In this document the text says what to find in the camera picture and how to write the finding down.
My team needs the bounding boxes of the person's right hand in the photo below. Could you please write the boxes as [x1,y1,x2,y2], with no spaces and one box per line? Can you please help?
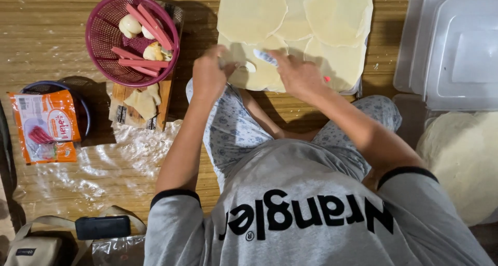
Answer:
[268,48,328,104]

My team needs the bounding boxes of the person's left hand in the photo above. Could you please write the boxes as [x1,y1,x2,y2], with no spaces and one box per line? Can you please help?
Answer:
[192,45,238,102]

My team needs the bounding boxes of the thin dough sheet with hole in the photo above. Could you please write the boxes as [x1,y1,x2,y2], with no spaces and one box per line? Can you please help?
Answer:
[217,34,289,93]

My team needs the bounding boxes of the thin pale dough sheet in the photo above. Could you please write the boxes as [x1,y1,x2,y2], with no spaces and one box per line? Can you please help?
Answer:
[274,0,313,42]
[217,0,289,46]
[287,37,367,93]
[303,0,374,48]

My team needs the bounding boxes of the blue patterned trousers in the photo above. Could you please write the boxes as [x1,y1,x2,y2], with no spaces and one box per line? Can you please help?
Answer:
[185,78,403,193]

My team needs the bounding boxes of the metal grater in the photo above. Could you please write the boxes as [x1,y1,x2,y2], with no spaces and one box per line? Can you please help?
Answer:
[164,2,184,27]

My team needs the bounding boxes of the cut boiled egg piece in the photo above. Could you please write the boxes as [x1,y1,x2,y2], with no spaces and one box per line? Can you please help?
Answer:
[142,41,165,61]

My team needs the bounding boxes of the small dough scrap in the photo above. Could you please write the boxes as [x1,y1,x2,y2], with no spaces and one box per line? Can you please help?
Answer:
[147,83,162,106]

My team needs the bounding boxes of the clear tray under dough sheets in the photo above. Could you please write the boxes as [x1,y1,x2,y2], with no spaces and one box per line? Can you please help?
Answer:
[216,0,375,98]

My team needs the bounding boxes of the red sausage stick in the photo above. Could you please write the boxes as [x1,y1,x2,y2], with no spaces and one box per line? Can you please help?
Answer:
[112,46,145,61]
[125,3,167,49]
[137,3,173,51]
[132,66,160,78]
[118,58,170,68]

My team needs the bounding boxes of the large dough scrap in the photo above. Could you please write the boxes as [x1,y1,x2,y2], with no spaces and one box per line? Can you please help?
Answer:
[123,89,157,121]

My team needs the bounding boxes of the large peeled boiled egg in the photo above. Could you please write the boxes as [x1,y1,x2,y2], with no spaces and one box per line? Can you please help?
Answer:
[118,14,143,39]

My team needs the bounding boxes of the wooden cutting board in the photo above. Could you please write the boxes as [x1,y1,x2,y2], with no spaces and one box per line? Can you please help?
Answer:
[108,9,184,132]

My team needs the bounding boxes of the clear plastic container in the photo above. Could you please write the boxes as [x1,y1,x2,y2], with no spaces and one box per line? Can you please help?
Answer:
[409,0,498,103]
[393,0,498,95]
[423,0,498,112]

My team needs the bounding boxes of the magenta plastic basket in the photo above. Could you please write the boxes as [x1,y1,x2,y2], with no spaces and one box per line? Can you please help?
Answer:
[85,0,180,88]

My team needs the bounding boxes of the clear container holding wrappers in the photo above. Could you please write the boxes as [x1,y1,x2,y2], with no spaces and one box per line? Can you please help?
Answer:
[392,94,498,226]

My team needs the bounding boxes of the clear plastic floor sheet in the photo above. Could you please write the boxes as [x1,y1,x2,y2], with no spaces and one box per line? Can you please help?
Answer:
[16,120,183,220]

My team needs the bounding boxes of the dark blue plastic basket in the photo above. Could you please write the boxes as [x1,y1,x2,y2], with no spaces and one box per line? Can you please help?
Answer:
[20,80,92,139]

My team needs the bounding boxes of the grey printed shirt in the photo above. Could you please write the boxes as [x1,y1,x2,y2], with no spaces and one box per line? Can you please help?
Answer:
[143,138,495,266]

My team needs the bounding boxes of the orange sausage packet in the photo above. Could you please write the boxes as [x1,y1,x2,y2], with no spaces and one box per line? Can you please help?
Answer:
[8,89,82,165]

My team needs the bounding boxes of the black phone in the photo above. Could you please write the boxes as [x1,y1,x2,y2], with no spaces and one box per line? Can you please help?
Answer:
[75,215,132,241]

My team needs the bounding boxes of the stack of round dough wrappers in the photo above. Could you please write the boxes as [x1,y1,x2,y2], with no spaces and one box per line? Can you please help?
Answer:
[416,111,498,227]

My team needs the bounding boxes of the clear plastic bag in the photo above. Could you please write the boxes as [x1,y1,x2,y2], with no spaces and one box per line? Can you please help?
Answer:
[91,235,146,266]

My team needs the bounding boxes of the beige bag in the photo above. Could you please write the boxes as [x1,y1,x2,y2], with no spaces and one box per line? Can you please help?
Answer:
[4,206,148,266]

